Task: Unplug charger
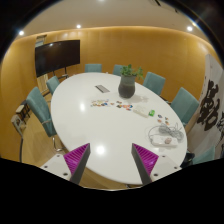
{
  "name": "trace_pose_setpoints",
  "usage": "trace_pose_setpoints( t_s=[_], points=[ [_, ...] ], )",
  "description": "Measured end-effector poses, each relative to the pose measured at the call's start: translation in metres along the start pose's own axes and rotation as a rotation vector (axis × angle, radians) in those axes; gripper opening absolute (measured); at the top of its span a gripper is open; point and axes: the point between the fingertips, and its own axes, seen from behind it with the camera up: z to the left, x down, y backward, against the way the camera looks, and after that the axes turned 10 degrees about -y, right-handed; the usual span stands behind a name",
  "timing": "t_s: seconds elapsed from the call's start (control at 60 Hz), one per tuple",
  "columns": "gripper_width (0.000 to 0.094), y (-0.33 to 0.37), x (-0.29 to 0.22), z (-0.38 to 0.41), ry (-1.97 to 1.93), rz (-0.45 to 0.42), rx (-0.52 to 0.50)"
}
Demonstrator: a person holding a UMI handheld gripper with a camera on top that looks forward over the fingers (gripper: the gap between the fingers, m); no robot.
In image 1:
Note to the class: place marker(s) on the right colourful small items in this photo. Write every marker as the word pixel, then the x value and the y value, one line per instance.
pixel 163 119

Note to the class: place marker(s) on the teal chair far right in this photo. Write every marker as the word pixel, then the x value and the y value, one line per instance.
pixel 154 82

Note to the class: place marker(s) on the white oval conference table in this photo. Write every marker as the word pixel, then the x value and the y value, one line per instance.
pixel 111 131

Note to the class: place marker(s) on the white calligraphy banner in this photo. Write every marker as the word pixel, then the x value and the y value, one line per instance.
pixel 208 129

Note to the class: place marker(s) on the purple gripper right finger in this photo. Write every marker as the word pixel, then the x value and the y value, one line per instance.
pixel 145 161

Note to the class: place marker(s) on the teal chair near right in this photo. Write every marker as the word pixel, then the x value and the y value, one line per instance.
pixel 192 159

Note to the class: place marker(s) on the black wall television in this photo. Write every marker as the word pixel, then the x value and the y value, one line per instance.
pixel 56 55

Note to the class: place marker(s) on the white power strip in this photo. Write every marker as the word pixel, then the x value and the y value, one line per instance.
pixel 164 141

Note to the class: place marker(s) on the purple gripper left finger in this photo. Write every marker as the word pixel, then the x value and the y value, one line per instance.
pixel 76 161

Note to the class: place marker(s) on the teal chair far middle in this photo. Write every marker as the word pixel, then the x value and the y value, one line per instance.
pixel 117 69

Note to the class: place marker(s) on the teal chair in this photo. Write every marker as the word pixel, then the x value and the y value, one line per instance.
pixel 52 84
pixel 93 68
pixel 117 69
pixel 192 159
pixel 39 107
pixel 154 82
pixel 184 105

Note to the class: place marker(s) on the teal chair front left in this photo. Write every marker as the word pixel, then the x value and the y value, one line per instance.
pixel 39 107

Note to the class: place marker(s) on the middle colourful small items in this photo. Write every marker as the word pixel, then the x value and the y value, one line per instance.
pixel 120 104

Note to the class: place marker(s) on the white box on table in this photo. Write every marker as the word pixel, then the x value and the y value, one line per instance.
pixel 142 111

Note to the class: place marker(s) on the teal chair far left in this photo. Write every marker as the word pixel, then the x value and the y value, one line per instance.
pixel 93 68

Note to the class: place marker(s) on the grey pot with green plant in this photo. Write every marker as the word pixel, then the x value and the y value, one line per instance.
pixel 126 87

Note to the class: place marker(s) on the grey table cable hatch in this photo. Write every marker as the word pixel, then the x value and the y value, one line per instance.
pixel 102 88

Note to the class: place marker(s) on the teal chair left rear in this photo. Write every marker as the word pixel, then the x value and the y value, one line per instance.
pixel 52 84

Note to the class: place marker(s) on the small green object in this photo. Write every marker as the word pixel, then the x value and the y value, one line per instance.
pixel 152 112

